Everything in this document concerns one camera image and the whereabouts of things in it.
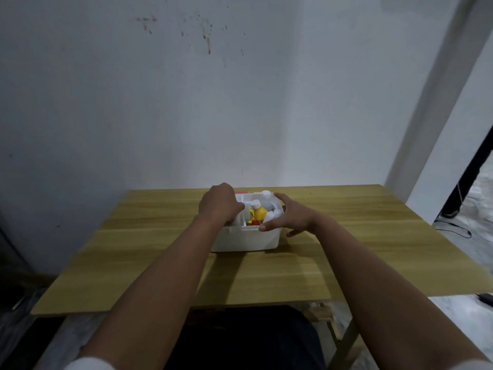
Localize wooden table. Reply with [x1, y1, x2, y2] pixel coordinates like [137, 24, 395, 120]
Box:
[30, 183, 493, 370]

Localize person's white left sleeve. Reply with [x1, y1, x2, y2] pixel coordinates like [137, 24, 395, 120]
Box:
[67, 356, 116, 370]

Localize person's left forearm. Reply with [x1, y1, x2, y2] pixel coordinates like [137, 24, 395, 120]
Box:
[83, 215, 232, 366]

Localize person's right hand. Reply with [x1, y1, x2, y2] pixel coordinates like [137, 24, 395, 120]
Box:
[258, 192, 320, 238]

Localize person's left hand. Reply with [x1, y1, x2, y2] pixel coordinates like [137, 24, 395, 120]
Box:
[197, 182, 246, 228]

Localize person's black trousers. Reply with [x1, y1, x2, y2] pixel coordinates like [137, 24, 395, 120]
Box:
[165, 304, 328, 370]

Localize yellow bottle white cap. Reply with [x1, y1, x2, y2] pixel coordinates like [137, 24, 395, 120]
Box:
[250, 200, 269, 222]

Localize person's right forearm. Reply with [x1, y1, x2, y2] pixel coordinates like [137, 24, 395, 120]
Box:
[314, 215, 490, 370]

